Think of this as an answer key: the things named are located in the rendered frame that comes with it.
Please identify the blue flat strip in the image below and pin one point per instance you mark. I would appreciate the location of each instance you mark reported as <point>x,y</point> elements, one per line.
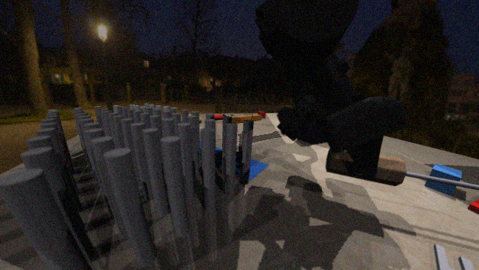
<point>255,166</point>

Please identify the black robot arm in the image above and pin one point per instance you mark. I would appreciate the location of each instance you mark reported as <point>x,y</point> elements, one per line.
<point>302,35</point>

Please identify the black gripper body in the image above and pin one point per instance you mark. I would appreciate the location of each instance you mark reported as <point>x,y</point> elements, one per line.
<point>351,120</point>

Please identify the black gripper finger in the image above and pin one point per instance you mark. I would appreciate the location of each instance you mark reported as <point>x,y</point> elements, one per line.
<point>366,157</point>

